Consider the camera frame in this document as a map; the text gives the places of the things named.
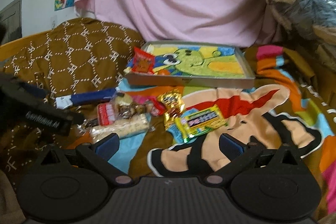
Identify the red and white snack packet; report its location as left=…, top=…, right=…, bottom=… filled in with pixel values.
left=97, top=102, right=116, bottom=126

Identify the dark door frame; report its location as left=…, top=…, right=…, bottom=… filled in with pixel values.
left=1, top=0, right=22, bottom=45

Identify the pale rice cracker bar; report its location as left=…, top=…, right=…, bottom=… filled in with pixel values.
left=89, top=114, right=150, bottom=143

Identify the grey tray with cartoon towel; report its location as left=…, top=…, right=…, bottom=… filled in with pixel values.
left=124, top=40, right=255, bottom=89

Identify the red snack packet in tray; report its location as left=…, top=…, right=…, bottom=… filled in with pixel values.
left=131, top=47, right=155, bottom=75

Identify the blue and white snack bar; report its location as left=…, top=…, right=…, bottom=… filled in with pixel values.
left=55, top=88, right=116, bottom=110

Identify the round pastry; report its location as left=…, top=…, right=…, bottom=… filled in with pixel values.
left=110, top=92, right=133, bottom=109

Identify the gold snack packet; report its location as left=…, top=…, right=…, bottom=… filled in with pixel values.
left=157, top=89, right=185, bottom=130

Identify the red white candy packet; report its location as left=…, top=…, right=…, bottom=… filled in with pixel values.
left=146, top=98, right=166, bottom=117

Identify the yellow green snack packet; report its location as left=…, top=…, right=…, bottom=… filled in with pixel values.
left=175, top=105, right=227, bottom=143

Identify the dark brown snack packet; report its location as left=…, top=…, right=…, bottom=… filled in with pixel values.
left=117, top=102, right=147, bottom=119

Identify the colourful cartoon blanket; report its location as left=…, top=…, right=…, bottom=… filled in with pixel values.
left=65, top=44, right=336, bottom=222

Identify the brown PF patterned pillow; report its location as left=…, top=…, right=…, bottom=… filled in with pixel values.
left=0, top=17, right=146, bottom=151

